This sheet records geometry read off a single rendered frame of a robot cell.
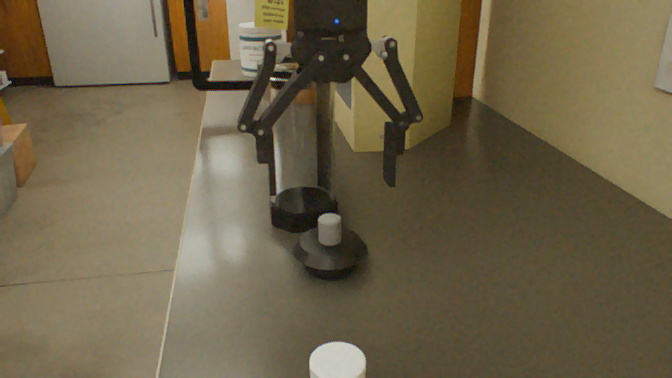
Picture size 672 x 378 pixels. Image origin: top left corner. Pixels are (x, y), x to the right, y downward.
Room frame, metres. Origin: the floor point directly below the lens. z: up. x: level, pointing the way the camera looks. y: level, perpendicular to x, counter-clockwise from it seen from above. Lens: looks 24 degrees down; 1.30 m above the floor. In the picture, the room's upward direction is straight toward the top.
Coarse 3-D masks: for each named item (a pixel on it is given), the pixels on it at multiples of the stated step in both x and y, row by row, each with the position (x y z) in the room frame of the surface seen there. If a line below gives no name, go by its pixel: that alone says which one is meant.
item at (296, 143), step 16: (288, 64) 0.73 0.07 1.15; (272, 80) 0.66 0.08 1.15; (288, 80) 0.64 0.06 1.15; (272, 96) 0.66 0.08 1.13; (304, 96) 0.65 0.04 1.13; (320, 96) 0.66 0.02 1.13; (288, 112) 0.65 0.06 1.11; (304, 112) 0.65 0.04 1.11; (320, 112) 0.66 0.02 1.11; (272, 128) 0.67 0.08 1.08; (288, 128) 0.65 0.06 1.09; (304, 128) 0.65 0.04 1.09; (320, 128) 0.66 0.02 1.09; (288, 144) 0.65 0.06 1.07; (304, 144) 0.65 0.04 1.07; (320, 144) 0.66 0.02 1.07; (288, 160) 0.65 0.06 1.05; (304, 160) 0.65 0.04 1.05; (320, 160) 0.66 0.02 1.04; (288, 176) 0.65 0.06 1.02; (304, 176) 0.65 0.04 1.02; (320, 176) 0.66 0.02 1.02; (288, 192) 0.65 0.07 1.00; (304, 192) 0.65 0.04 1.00; (320, 192) 0.66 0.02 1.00; (288, 208) 0.65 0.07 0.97; (304, 208) 0.65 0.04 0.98; (320, 208) 0.66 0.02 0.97
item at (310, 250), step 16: (320, 224) 0.56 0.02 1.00; (336, 224) 0.55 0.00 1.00; (304, 240) 0.56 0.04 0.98; (320, 240) 0.56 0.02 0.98; (336, 240) 0.55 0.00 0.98; (352, 240) 0.56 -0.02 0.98; (304, 256) 0.54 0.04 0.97; (320, 256) 0.53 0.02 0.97; (336, 256) 0.53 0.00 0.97; (352, 256) 0.53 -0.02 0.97; (320, 272) 0.53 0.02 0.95; (336, 272) 0.53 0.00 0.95
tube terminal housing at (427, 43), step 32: (384, 0) 0.98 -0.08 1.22; (416, 0) 0.99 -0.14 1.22; (448, 0) 1.09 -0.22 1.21; (384, 32) 0.98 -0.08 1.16; (416, 32) 0.99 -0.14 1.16; (448, 32) 1.10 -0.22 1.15; (416, 64) 0.99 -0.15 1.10; (448, 64) 1.11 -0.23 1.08; (352, 96) 0.99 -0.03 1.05; (416, 96) 1.00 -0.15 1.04; (448, 96) 1.13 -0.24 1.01; (352, 128) 0.98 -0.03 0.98; (416, 128) 1.01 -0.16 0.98
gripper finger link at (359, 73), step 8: (344, 56) 0.55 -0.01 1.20; (352, 56) 0.55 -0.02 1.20; (344, 64) 0.55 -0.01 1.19; (352, 64) 0.55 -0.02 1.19; (360, 64) 0.55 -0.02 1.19; (352, 72) 0.55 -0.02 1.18; (360, 72) 0.55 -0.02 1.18; (360, 80) 0.55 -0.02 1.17; (368, 80) 0.55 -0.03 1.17; (368, 88) 0.56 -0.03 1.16; (376, 88) 0.56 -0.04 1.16; (376, 96) 0.56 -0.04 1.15; (384, 96) 0.56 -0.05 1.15; (384, 104) 0.56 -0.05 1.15; (392, 104) 0.56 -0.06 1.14; (392, 112) 0.56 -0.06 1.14; (392, 120) 0.56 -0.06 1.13; (400, 120) 0.56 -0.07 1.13; (400, 128) 0.56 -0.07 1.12; (408, 128) 0.56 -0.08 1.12
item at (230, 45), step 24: (216, 0) 1.25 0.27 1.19; (240, 0) 1.26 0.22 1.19; (264, 0) 1.26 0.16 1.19; (288, 0) 1.26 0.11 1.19; (216, 24) 1.25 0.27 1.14; (240, 24) 1.26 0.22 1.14; (264, 24) 1.26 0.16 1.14; (288, 24) 1.26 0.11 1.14; (216, 48) 1.25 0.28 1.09; (240, 48) 1.26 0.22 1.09; (216, 72) 1.25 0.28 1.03; (240, 72) 1.26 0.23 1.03
